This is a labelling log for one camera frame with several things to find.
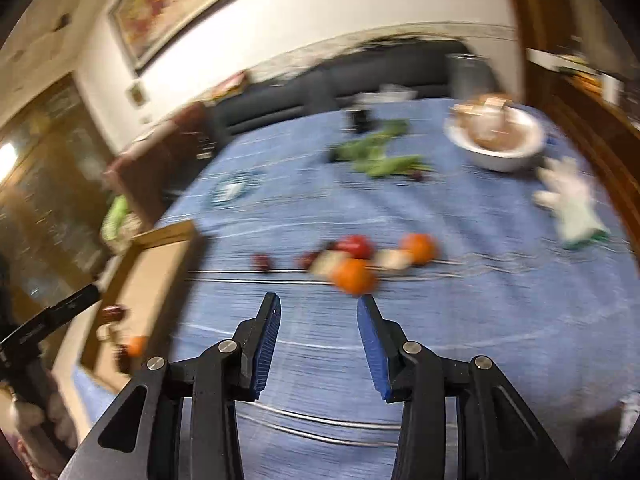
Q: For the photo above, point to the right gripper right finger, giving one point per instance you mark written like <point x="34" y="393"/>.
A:
<point x="382" y="341"/>

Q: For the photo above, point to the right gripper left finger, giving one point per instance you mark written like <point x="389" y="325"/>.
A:
<point x="257" y="339"/>

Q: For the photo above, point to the orange tangerine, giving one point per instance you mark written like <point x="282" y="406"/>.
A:
<point x="354" y="277"/>
<point x="136" y="346"/>
<point x="422" y="248"/>

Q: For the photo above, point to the red jujube date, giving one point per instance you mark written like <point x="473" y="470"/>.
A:
<point x="306" y="260"/>
<point x="262" y="263"/>

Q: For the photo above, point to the white yam piece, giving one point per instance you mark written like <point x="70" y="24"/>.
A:
<point x="327" y="263"/>
<point x="392" y="260"/>

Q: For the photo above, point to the red tomato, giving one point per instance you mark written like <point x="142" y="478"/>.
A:
<point x="357" y="246"/>

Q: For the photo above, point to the white yam in box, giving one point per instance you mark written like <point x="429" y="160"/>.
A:
<point x="108" y="332"/>

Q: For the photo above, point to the dark red date in box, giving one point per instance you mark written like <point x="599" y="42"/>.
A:
<point x="122" y="359"/>

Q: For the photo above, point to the cardboard box tray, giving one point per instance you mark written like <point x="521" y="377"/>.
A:
<point x="148" y="282"/>

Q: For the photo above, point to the orange tangerine in box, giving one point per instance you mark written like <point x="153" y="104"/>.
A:
<point x="136" y="346"/>

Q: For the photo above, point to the blue plaid tablecloth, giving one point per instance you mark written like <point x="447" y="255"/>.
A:
<point x="563" y="325"/>

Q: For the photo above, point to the green patterned cloth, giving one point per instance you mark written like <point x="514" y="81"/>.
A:
<point x="120" y="225"/>

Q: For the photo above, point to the green leafy vegetable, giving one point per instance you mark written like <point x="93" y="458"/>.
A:
<point x="367" y="154"/>

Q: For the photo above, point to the brown wooden cabinet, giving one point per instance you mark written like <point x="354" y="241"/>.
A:
<point x="53" y="196"/>

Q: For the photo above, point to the brown armchair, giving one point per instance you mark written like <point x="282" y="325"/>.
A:
<point x="152" y="172"/>

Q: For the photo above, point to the small black device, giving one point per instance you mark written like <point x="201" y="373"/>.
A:
<point x="360" y="120"/>

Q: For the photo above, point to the white glove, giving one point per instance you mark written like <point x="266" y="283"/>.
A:
<point x="569" y="197"/>

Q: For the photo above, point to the white bowl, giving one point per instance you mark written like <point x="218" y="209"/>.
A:
<point x="535" y="139"/>

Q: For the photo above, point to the brown paper in bowl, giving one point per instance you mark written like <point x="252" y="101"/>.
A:
<point x="488" y="123"/>

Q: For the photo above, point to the red gift box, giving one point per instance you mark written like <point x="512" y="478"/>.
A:
<point x="231" y="86"/>

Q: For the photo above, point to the black leather sofa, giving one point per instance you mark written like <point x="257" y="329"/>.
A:
<point x="419" y="65"/>

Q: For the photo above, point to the clear plastic cup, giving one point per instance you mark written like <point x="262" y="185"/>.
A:
<point x="470" y="76"/>

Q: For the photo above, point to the wooden side shelf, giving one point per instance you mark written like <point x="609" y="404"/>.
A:
<point x="599" y="131"/>

